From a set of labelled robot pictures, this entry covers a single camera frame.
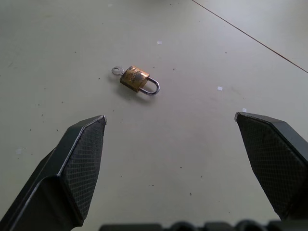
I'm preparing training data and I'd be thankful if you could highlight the brass padlock with steel shackle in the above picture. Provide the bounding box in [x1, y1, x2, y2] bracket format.
[119, 64, 160, 96]

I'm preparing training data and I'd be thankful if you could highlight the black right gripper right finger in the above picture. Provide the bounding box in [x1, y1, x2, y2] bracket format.
[234, 112, 308, 221]

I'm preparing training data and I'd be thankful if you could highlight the small silver key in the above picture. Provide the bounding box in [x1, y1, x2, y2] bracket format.
[111, 66, 126, 76]

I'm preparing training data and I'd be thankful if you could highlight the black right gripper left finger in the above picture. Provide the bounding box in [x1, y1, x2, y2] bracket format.
[0, 115, 107, 231]

